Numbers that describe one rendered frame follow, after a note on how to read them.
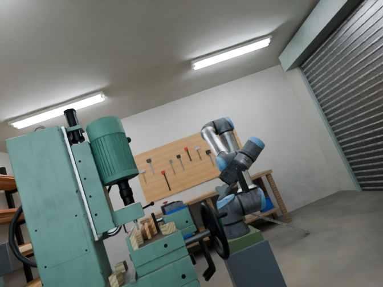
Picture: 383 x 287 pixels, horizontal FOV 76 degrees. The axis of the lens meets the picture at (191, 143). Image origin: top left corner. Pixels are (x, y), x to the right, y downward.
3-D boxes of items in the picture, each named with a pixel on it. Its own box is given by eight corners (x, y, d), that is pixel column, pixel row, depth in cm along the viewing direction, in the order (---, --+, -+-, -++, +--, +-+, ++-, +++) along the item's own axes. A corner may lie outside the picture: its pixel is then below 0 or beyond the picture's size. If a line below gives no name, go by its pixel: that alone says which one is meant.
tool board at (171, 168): (250, 164, 455) (231, 119, 470) (147, 204, 433) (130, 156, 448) (249, 164, 459) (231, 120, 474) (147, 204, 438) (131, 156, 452)
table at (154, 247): (207, 235, 100) (202, 221, 101) (134, 268, 93) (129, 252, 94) (184, 224, 158) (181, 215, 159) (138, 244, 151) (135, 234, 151)
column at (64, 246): (106, 287, 99) (57, 123, 110) (47, 314, 93) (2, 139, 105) (113, 272, 120) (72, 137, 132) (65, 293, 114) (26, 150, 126)
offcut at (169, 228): (176, 230, 104) (173, 221, 105) (168, 234, 101) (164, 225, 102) (171, 230, 108) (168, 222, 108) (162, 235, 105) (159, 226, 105)
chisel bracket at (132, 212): (146, 218, 115) (140, 201, 116) (116, 230, 111) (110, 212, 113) (146, 218, 122) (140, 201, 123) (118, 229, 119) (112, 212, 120)
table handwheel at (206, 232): (205, 217, 143) (231, 266, 124) (173, 232, 138) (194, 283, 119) (205, 189, 123) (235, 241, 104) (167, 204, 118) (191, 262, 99)
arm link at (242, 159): (249, 164, 131) (256, 163, 122) (244, 171, 130) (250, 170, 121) (236, 154, 131) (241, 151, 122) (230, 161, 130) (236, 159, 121)
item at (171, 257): (188, 254, 99) (185, 244, 100) (138, 278, 94) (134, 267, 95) (176, 240, 137) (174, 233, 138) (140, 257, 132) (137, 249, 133)
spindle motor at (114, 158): (139, 172, 114) (118, 112, 119) (101, 185, 110) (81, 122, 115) (139, 176, 131) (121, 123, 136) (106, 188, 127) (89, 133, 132)
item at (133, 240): (138, 248, 95) (134, 236, 96) (133, 250, 94) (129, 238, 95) (141, 232, 152) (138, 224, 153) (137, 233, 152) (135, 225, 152)
